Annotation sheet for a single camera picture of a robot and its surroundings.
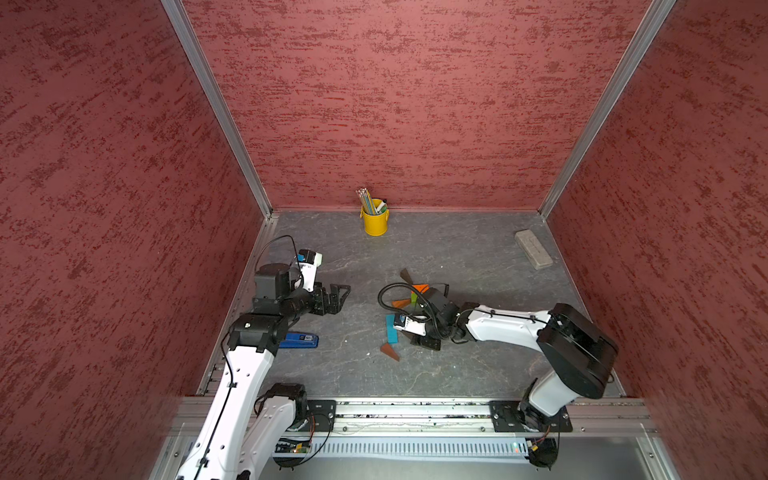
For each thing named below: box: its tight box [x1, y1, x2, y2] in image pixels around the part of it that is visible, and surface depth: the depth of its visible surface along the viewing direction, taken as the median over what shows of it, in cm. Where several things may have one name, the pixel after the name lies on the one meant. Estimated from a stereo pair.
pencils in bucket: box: [355, 187, 385, 215], surface depth 109 cm
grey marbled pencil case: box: [514, 229, 553, 270], surface depth 108 cm
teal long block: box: [386, 314, 399, 344], surface depth 88 cm
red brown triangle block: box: [380, 342, 400, 362], surface depth 87 cm
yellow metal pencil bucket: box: [360, 198, 390, 237], surface depth 112 cm
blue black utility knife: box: [279, 332, 319, 348], surface depth 86 cm
